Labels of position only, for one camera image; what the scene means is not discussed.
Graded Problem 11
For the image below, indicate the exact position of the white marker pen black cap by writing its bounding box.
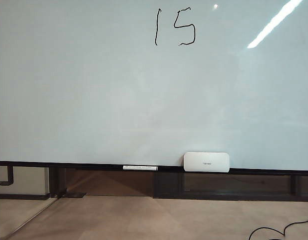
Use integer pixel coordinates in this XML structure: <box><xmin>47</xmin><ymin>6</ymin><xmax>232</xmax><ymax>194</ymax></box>
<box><xmin>122</xmin><ymin>165</ymin><xmax>159</xmax><ymax>172</ymax></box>

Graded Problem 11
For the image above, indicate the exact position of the large white whiteboard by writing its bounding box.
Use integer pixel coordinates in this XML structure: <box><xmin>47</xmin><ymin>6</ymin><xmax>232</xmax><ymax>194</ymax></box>
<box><xmin>0</xmin><ymin>0</ymin><xmax>308</xmax><ymax>173</ymax></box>

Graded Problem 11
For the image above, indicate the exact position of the white rectangular board eraser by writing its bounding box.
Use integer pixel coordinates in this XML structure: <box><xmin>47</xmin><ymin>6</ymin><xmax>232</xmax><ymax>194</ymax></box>
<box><xmin>183</xmin><ymin>151</ymin><xmax>231</xmax><ymax>173</ymax></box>

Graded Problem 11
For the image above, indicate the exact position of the black bent pipe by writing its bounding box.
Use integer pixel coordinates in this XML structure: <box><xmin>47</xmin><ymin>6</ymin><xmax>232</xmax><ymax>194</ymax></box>
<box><xmin>0</xmin><ymin>164</ymin><xmax>14</xmax><ymax>187</ymax></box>

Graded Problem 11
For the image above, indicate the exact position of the black whiteboard tray rail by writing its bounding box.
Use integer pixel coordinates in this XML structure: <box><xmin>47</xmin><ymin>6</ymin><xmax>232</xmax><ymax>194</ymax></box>
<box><xmin>0</xmin><ymin>159</ymin><xmax>308</xmax><ymax>176</ymax></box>

